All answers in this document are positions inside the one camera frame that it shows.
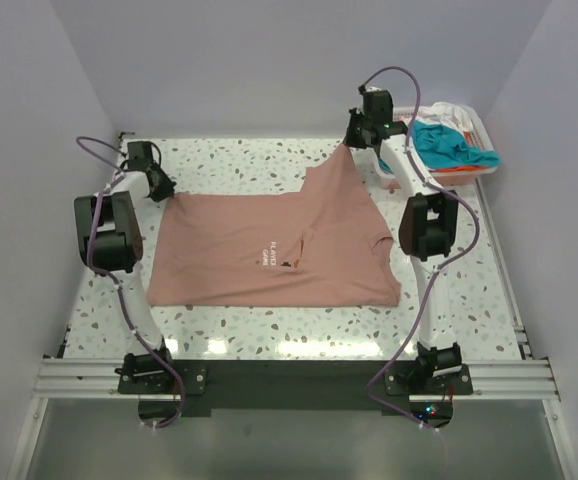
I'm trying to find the pink printed t-shirt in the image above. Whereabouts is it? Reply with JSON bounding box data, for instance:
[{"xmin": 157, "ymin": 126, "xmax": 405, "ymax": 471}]
[{"xmin": 147, "ymin": 145, "xmax": 401, "ymax": 307}]

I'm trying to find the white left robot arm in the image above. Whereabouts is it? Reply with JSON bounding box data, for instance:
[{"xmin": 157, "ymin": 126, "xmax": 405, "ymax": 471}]
[{"xmin": 73, "ymin": 136, "xmax": 179, "ymax": 395}]

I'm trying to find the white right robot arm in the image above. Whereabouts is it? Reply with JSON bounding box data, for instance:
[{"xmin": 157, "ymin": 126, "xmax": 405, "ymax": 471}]
[{"xmin": 344, "ymin": 86, "xmax": 462, "ymax": 393}]

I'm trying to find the teal t-shirt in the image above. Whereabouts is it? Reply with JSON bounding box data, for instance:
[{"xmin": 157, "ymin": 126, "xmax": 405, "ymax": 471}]
[{"xmin": 411, "ymin": 121, "xmax": 501, "ymax": 171}]

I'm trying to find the white t-shirt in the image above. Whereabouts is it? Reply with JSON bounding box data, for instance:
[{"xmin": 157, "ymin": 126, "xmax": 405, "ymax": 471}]
[{"xmin": 416, "ymin": 102, "xmax": 474, "ymax": 133}]

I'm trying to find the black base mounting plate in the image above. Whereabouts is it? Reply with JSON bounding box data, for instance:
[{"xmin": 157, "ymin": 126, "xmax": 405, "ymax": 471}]
[{"xmin": 115, "ymin": 354, "xmax": 474, "ymax": 426}]

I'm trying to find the aluminium rail frame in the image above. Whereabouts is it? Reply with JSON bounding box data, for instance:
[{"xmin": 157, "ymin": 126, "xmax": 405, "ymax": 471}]
[{"xmin": 32, "ymin": 358, "xmax": 559, "ymax": 400}]

